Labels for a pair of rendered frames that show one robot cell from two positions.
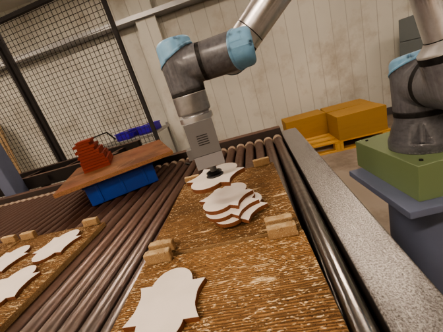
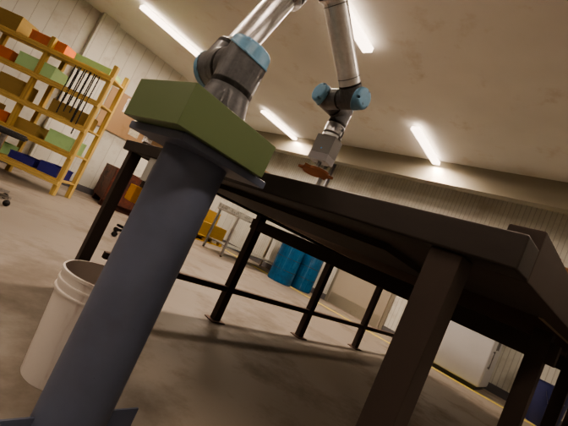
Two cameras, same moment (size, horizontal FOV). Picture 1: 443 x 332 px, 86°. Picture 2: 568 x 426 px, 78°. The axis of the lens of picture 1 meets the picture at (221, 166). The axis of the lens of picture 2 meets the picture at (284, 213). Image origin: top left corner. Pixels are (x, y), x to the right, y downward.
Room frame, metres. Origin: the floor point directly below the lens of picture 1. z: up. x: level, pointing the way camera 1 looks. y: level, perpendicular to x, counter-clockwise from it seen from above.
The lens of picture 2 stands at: (1.30, -1.10, 0.75)
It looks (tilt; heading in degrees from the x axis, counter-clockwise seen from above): 4 degrees up; 126
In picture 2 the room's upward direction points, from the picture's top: 25 degrees clockwise
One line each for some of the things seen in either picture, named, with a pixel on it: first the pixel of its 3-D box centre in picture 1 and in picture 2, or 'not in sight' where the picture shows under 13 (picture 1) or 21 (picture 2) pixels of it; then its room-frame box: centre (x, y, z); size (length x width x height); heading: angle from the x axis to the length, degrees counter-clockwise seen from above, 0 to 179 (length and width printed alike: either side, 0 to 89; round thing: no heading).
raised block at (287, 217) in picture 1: (279, 222); not in sight; (0.43, -0.08, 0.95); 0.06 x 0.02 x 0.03; 81
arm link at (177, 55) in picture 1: (182, 67); (341, 112); (0.54, 0.02, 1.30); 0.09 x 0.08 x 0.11; 77
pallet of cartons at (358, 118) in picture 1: (328, 128); not in sight; (3.30, -1.65, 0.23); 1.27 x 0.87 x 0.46; 79
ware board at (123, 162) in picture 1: (119, 162); not in sight; (1.23, 0.50, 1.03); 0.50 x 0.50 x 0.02; 16
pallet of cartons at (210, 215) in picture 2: not in sight; (199, 221); (-4.98, 4.63, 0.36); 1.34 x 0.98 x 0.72; 84
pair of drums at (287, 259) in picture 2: not in sight; (296, 267); (-2.41, 5.18, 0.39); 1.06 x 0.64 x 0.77; 84
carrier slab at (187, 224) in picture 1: (225, 200); not in sight; (0.64, 0.02, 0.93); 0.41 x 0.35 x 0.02; 171
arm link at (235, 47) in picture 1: (227, 54); (330, 99); (0.54, -0.08, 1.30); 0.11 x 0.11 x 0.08; 77
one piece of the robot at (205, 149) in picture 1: (198, 139); (327, 150); (0.55, 0.03, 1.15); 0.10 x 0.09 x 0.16; 90
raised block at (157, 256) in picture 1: (158, 255); not in sight; (0.44, 0.19, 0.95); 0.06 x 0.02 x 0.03; 81
